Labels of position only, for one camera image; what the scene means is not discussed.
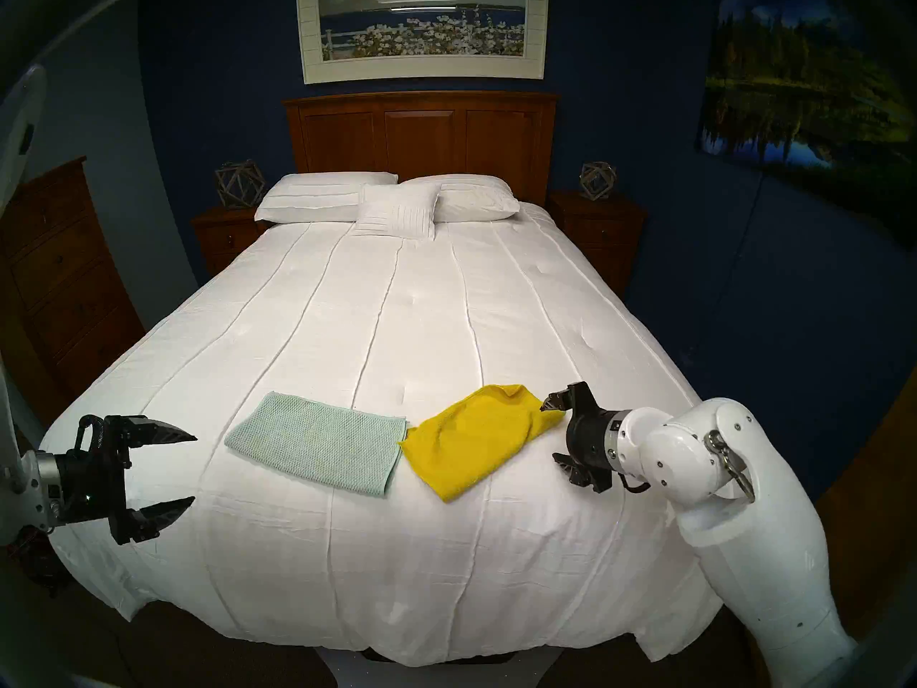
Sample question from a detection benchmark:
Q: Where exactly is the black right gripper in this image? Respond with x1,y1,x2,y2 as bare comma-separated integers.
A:
539,382,618,493

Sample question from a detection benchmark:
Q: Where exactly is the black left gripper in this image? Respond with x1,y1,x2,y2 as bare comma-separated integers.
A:
54,414,198,545

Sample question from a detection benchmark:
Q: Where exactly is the yellow hand towel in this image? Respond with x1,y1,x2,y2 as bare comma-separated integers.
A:
399,384,567,503

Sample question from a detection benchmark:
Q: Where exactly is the mint green hand towel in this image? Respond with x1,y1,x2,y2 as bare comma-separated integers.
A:
224,391,408,495

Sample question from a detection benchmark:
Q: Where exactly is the brown wooden nightstand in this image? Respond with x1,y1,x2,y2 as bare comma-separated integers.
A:
546,191,648,300
190,205,269,279

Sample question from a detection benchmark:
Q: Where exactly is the white bed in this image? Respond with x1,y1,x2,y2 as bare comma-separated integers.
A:
36,199,757,667

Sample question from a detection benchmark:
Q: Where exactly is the brown wooden dresser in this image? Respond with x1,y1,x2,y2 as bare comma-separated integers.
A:
0,156,146,422

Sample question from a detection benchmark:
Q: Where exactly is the long white pillow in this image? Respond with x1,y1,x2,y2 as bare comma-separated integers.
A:
398,174,521,223
254,171,399,224

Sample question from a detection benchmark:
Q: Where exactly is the small square white pillow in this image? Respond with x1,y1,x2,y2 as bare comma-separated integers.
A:
351,183,441,242

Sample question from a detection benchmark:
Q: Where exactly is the brown wooden headboard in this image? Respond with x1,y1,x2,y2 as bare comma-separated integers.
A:
282,90,561,207

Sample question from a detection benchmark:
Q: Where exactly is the framed flower seascape picture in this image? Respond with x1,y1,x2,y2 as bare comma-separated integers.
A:
295,0,550,85

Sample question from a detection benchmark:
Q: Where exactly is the dark floor cable bundle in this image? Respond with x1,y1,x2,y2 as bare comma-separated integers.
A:
7,525,72,594

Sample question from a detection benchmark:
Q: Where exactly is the grey geometric wire ornament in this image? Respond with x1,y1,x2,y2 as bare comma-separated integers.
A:
215,159,266,210
579,161,618,201

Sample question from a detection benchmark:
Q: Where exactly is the forest lake wall poster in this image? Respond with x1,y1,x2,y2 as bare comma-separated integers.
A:
695,0,917,250

